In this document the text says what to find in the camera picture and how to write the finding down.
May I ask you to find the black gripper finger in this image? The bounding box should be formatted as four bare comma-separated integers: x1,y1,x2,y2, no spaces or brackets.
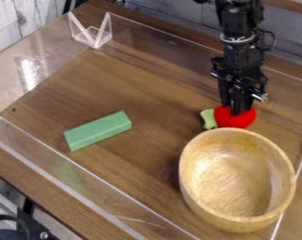
232,85,253,115
217,80,232,107

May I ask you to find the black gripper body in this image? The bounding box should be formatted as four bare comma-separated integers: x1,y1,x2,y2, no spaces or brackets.
209,43,271,103

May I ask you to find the red plush strawberry toy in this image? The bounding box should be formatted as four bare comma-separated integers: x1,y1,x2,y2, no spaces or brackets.
200,106,256,129

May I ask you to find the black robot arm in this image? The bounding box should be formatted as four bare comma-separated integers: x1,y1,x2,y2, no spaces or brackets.
192,0,275,116

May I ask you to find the wooden bowl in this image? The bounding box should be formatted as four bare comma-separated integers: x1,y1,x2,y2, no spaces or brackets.
179,127,296,233

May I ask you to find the green rectangular block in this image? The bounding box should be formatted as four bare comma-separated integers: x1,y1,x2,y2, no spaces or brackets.
64,111,130,151

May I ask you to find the black clamp under table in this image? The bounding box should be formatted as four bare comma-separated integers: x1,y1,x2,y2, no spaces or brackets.
0,202,60,240

